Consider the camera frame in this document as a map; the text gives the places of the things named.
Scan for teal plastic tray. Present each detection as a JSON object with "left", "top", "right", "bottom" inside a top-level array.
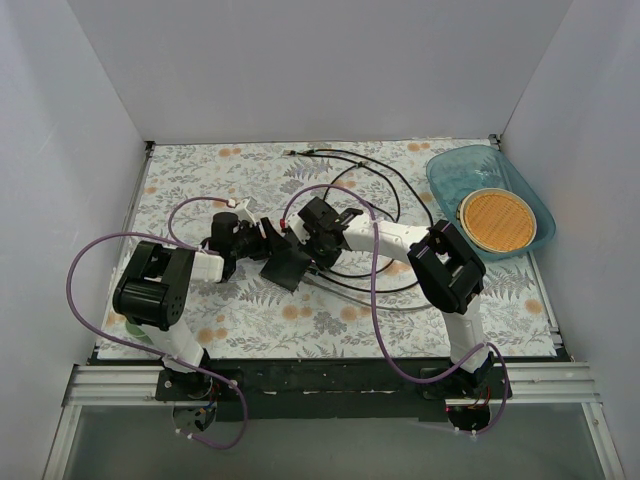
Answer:
[{"left": 426, "top": 145, "right": 556, "bottom": 261}]

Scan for aluminium frame rail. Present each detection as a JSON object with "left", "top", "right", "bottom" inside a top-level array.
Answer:
[{"left": 44, "top": 359, "right": 624, "bottom": 479}]

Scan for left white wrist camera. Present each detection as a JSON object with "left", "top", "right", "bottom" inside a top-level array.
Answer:
[{"left": 226, "top": 199, "right": 259, "bottom": 226}]

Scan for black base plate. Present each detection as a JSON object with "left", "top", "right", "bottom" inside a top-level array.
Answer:
[{"left": 155, "top": 358, "right": 512, "bottom": 422}]

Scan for floral table mat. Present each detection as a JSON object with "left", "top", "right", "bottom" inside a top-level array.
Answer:
[{"left": 96, "top": 139, "right": 560, "bottom": 361}]

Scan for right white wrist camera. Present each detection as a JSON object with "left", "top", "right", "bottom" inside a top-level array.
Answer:
[{"left": 283, "top": 214, "right": 310, "bottom": 245}]

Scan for green plastic cup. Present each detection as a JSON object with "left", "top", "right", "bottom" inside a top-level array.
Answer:
[{"left": 124, "top": 320, "right": 152, "bottom": 344}]

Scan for round woven bamboo basket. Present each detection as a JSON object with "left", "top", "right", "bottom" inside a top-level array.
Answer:
[{"left": 457, "top": 188, "right": 537, "bottom": 254}]

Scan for black network switch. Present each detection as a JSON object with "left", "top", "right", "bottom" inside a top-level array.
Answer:
[{"left": 260, "top": 234, "right": 312, "bottom": 292}]

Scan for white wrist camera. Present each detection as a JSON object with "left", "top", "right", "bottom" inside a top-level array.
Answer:
[
  {"left": 226, "top": 199, "right": 259, "bottom": 226},
  {"left": 283, "top": 214, "right": 310, "bottom": 245}
]

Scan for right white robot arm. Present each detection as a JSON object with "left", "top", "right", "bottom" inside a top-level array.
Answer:
[{"left": 283, "top": 198, "right": 497, "bottom": 398}]

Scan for black cable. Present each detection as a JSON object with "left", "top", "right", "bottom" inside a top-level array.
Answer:
[{"left": 287, "top": 143, "right": 436, "bottom": 296}]

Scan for grey ethernet cable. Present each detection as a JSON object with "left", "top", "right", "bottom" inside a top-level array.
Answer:
[{"left": 307, "top": 272, "right": 436, "bottom": 312}]

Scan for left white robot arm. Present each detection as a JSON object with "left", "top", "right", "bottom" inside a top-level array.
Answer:
[{"left": 113, "top": 212, "right": 291, "bottom": 400}]

